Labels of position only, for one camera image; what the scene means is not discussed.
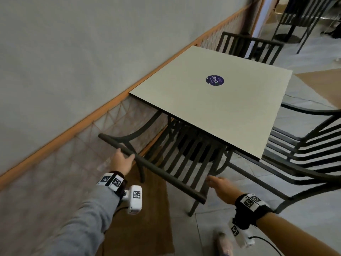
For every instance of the person's right hand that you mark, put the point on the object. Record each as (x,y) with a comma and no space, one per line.
(226,189)

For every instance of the person's left hand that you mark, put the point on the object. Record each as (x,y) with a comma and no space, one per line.
(120,163)

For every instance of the person's right fingers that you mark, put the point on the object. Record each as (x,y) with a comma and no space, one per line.
(213,180)

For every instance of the person's left thumb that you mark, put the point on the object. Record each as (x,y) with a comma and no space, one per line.
(130,159)

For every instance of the dark metal slatted chair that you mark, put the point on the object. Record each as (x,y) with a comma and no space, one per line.
(306,15)
(306,146)
(165,175)
(247,46)

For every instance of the person's right forearm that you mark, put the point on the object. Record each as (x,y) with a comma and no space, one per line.
(298,234)

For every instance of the person's left forearm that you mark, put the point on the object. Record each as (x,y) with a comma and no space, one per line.
(85,223)

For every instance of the black marker wristband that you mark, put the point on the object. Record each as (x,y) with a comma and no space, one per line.
(251,206)
(111,180)

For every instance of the black round table base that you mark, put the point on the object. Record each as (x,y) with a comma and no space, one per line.
(287,37)
(198,154)

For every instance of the pink shoe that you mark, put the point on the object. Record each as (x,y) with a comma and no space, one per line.
(225,243)

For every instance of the square beige table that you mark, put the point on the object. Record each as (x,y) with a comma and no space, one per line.
(213,111)

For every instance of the brown floor mat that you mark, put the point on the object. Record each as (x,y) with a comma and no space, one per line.
(319,85)
(155,226)

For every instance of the round purple sticker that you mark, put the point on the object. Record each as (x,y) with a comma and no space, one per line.
(215,80)

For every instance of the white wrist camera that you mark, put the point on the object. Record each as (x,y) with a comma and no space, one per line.
(134,198)
(242,235)

